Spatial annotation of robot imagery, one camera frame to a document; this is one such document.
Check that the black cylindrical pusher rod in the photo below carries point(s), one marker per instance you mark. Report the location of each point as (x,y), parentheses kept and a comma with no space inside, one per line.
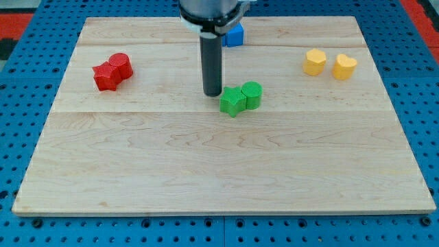
(211,60)

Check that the green star block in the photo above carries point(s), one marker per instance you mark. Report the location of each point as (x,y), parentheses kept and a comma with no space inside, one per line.
(233,101)

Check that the yellow hexagon block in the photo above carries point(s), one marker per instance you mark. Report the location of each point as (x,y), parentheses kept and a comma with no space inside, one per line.
(314,62)

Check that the green cylinder block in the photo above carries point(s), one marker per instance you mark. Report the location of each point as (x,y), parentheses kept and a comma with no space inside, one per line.
(253,92)

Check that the blue cube block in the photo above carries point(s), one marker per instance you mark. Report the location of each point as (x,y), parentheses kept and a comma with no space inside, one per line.
(234,37)

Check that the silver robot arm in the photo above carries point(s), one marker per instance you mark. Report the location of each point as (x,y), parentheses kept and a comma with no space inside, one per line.
(211,20)

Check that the yellow heart block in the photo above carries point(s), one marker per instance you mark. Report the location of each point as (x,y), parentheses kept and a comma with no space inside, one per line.
(344,67)

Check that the red star block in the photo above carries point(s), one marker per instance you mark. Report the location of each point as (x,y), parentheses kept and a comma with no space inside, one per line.
(106,77)

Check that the red cylinder block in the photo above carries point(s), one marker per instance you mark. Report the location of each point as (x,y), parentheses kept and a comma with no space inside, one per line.
(122,62)

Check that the wooden board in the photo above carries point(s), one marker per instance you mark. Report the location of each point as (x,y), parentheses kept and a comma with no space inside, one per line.
(158,146)

